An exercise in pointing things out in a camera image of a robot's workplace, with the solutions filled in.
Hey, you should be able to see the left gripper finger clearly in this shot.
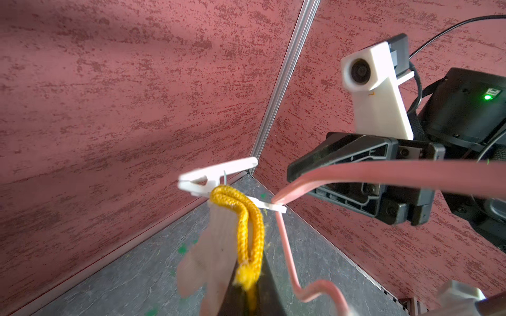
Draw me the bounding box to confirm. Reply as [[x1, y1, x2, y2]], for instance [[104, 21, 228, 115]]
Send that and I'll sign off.
[[218, 254, 286, 316]]

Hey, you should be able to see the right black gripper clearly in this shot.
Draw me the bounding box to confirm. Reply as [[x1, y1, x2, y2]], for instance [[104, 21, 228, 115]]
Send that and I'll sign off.
[[287, 132, 445, 226]]

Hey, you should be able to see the yellow cuff white glove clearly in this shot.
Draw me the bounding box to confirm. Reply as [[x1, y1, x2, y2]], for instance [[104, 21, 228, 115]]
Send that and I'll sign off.
[[177, 186, 265, 315]]

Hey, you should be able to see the pink clip hanger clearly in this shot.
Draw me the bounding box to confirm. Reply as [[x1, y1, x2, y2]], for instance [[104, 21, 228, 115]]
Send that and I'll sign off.
[[271, 159, 506, 316]]

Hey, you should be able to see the white clothespin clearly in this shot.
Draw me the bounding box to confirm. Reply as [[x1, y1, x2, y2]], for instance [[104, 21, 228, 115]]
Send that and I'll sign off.
[[177, 157, 287, 215]]

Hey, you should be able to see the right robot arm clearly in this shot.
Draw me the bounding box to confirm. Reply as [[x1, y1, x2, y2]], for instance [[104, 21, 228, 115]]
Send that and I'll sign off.
[[287, 68, 505, 226]]

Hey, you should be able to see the clothes rack with steel bars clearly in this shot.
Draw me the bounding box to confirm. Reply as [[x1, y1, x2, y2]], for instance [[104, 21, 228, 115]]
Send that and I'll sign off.
[[422, 280, 505, 316]]

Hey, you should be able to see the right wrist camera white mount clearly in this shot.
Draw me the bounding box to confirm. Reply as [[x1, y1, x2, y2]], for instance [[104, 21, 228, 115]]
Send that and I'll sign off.
[[341, 33, 414, 140]]

